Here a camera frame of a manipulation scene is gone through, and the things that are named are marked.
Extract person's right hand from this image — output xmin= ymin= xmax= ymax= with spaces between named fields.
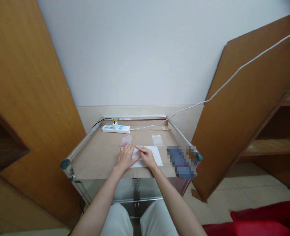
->
xmin=135 ymin=145 xmax=158 ymax=169

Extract person's left hand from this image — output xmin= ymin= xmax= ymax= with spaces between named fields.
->
xmin=116 ymin=143 xmax=140 ymax=170

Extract small clear plastic bag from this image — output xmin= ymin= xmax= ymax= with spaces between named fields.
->
xmin=132 ymin=145 xmax=145 ymax=163

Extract brown cardboard sheet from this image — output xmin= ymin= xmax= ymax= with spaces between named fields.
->
xmin=75 ymin=125 xmax=185 ymax=178

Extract bag of pink beads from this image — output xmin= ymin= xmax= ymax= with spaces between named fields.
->
xmin=120 ymin=135 xmax=132 ymax=149

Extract white paper sheet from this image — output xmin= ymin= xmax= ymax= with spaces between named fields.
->
xmin=130 ymin=146 xmax=164 ymax=168

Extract empty clear zip bag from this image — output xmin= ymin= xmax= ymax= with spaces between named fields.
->
xmin=151 ymin=134 xmax=164 ymax=146

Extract white power strip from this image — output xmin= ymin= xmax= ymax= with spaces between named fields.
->
xmin=102 ymin=124 xmax=131 ymax=134

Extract person's legs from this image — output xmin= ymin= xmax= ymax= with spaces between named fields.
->
xmin=101 ymin=201 xmax=180 ymax=236

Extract wooden cabinet door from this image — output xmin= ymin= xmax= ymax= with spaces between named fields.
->
xmin=0 ymin=0 xmax=87 ymax=229
xmin=191 ymin=11 xmax=290 ymax=203

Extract wooden shelf cabinet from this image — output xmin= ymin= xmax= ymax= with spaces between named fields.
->
xmin=238 ymin=73 xmax=290 ymax=195
xmin=0 ymin=98 xmax=30 ymax=175

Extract red cloth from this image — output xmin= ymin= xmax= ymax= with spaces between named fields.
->
xmin=201 ymin=200 xmax=290 ymax=236

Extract metal frame cart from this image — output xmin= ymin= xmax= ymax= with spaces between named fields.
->
xmin=60 ymin=115 xmax=203 ymax=219

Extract black cable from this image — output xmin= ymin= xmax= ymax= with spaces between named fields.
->
xmin=92 ymin=118 xmax=114 ymax=129

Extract white power cable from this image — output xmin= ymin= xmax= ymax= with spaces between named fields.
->
xmin=130 ymin=28 xmax=290 ymax=131

